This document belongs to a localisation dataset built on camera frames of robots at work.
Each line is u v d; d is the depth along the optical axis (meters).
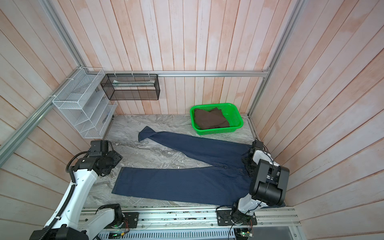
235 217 0.69
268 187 0.46
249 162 0.73
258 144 0.76
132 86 1.05
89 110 0.81
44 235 0.36
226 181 0.87
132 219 0.73
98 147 0.59
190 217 0.76
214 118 1.13
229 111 1.21
